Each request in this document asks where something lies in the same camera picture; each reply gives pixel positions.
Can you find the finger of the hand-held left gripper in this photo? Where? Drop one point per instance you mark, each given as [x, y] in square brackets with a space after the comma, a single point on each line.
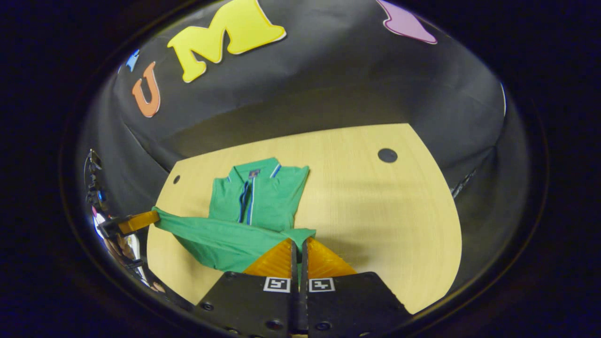
[138, 221]

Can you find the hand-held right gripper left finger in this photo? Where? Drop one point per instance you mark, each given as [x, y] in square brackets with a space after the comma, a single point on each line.
[249, 305]

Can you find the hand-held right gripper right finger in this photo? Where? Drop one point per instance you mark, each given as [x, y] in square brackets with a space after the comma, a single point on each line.
[352, 305]

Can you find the green T-shirt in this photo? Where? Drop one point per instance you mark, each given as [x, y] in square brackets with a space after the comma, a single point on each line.
[253, 206]

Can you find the black backdrop cloth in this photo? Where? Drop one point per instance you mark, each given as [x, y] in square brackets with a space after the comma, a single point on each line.
[328, 80]

